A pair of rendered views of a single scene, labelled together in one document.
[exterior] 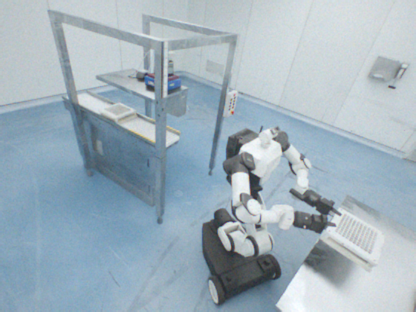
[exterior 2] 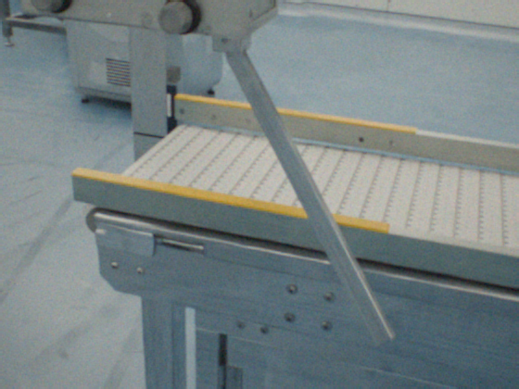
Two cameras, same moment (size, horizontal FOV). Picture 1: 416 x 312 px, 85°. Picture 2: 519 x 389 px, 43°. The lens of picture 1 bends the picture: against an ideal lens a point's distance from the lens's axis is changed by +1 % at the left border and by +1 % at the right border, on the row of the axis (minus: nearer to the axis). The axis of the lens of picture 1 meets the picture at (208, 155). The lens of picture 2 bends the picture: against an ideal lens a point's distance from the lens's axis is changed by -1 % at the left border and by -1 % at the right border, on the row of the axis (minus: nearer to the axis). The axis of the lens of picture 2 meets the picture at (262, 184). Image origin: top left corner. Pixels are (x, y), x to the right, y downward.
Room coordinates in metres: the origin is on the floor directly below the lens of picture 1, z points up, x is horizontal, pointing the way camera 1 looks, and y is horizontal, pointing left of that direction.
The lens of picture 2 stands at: (2.41, 0.35, 1.21)
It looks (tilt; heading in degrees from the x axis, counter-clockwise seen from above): 26 degrees down; 169
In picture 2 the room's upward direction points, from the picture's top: 3 degrees clockwise
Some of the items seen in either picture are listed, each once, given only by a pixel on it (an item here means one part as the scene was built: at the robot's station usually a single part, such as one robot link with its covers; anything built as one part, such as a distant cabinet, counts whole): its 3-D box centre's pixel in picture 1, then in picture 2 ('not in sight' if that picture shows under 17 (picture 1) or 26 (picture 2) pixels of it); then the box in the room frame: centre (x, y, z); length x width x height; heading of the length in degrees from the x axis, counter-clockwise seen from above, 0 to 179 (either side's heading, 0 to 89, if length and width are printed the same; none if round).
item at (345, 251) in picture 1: (351, 238); not in sight; (0.80, -0.82, 0.95); 0.24 x 0.24 x 0.02; 52
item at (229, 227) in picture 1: (232, 235); not in sight; (1.20, -0.32, 0.28); 0.21 x 0.20 x 0.13; 29
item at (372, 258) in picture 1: (355, 233); not in sight; (0.80, -0.82, 1.00); 0.25 x 0.24 x 0.02; 142
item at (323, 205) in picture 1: (320, 203); not in sight; (0.99, -0.70, 1.00); 0.12 x 0.10 x 0.13; 44
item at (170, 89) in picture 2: not in sight; (172, 149); (1.48, 0.40, 0.81); 0.02 x 0.01 x 0.20; 63
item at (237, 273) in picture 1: (232, 245); not in sight; (1.17, -0.33, 0.19); 0.64 x 0.52 x 0.33; 29
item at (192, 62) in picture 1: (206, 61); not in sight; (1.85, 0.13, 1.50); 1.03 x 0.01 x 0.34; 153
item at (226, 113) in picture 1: (229, 103); not in sight; (2.32, -0.15, 1.00); 0.17 x 0.06 x 0.26; 153
